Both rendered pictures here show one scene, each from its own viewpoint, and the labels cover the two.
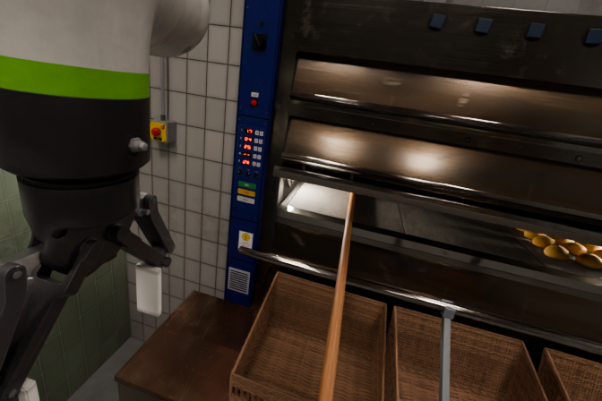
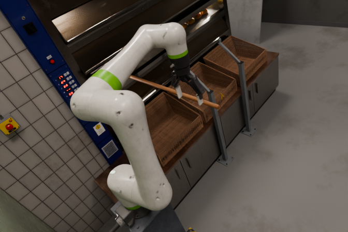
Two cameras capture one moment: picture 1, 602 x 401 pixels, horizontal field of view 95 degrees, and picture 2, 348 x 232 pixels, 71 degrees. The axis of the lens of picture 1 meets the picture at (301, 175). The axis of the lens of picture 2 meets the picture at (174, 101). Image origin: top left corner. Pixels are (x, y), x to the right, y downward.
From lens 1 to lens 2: 113 cm
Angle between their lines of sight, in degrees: 44
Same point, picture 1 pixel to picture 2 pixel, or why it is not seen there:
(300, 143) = (87, 61)
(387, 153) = (122, 35)
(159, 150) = (10, 139)
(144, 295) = (179, 93)
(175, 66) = not seen: outside the picture
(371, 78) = (93, 8)
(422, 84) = not seen: outside the picture
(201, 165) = (44, 120)
